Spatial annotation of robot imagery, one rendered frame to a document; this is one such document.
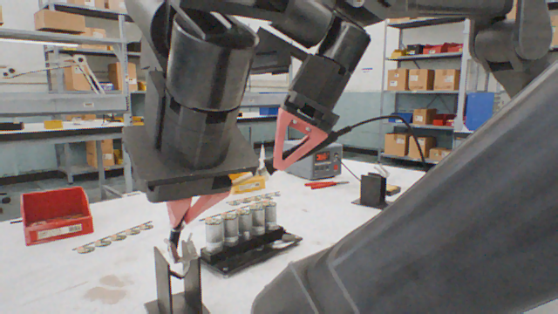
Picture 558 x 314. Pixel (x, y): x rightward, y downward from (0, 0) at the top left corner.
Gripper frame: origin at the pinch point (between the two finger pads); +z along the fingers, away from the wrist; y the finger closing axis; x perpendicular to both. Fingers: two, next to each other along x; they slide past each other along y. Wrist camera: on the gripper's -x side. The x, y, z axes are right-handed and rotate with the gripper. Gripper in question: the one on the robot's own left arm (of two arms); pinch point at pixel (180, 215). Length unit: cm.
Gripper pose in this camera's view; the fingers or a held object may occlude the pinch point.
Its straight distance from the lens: 37.3
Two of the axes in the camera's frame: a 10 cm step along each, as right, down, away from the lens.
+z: -3.0, 7.4, 6.0
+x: 4.6, 6.6, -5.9
